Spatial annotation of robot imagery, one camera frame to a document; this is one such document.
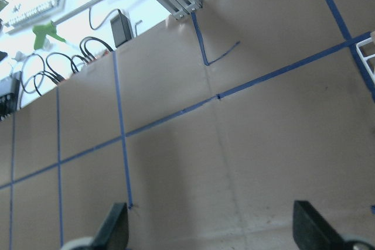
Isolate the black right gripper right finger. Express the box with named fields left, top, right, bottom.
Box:
left=293, top=200, right=352, bottom=250

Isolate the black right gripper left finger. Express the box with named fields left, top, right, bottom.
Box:
left=89, top=203, right=129, bottom=250

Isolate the brown paper table cover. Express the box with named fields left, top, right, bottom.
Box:
left=1, top=0, right=374, bottom=249

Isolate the black power adapter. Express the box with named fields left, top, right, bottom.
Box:
left=110, top=11, right=133, bottom=47

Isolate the white keyboard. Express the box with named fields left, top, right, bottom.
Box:
left=3, top=0, right=66, bottom=33

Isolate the white wire cup rack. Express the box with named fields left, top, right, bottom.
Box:
left=355, top=31, right=374, bottom=84

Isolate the green handled reacher grabber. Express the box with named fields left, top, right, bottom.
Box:
left=32, top=0, right=103, bottom=50

